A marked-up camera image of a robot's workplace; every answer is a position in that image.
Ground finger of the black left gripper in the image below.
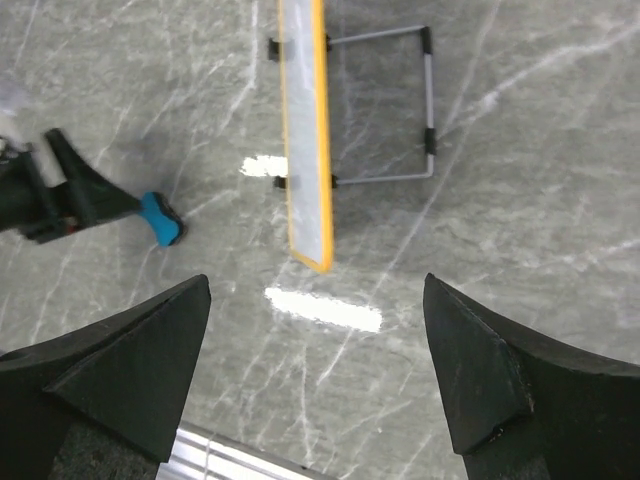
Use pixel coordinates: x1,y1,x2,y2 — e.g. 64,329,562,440
44,128,141,230

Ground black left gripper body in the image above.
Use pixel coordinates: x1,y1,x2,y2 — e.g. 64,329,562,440
1,144,78,244

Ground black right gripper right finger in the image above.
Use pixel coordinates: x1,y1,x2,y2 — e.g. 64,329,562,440
423,274,639,479

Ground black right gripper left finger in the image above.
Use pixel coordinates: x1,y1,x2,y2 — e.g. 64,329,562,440
1,274,211,479

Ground blue whiteboard eraser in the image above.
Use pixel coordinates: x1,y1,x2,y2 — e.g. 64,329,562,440
139,191,187,247

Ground yellow framed whiteboard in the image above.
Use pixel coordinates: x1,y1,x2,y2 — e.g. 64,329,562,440
278,1,334,273

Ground aluminium mounting rail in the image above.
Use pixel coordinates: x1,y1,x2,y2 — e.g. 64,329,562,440
156,422,331,480

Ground metal wire easel stand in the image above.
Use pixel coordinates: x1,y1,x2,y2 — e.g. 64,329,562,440
265,24,437,192

